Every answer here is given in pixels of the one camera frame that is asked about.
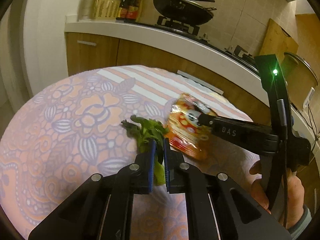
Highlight person's right hand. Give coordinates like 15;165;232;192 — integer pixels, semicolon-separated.
248;160;306;230

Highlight black gas stove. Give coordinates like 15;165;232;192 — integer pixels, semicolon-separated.
124;16;259;76

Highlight small bok choy piece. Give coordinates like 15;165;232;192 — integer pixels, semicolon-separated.
121;115;169;186

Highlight soy sauce bottle red label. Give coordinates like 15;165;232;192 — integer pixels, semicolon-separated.
126;0;143;22

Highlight beige rice cooker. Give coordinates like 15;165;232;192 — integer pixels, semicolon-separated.
280;52;319;111

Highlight steel canister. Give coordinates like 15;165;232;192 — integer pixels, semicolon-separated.
78;0;95;21

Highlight floral pink tablecloth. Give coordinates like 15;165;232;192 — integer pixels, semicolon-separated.
1;65;248;238

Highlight grey right sleeve forearm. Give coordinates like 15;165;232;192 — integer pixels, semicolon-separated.
288;205;312;240

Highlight dark sauce bottle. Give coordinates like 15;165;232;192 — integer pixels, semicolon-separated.
116;0;129;20

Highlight black wok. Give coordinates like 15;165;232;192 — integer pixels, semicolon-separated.
153;0;217;26

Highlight wooden cutting board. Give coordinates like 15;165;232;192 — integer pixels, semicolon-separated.
259;18;298;63

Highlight wooden kitchen cabinets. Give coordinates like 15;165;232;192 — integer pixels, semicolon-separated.
64;32;320;176

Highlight red panda snack wrapper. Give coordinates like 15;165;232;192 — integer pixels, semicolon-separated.
166;93;217;161

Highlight white countertop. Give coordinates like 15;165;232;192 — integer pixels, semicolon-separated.
63;19;320;140

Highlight yellow utensil basket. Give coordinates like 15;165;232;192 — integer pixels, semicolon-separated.
93;0;120;21

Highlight white power meter plug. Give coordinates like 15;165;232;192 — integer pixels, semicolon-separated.
303;87;315;109

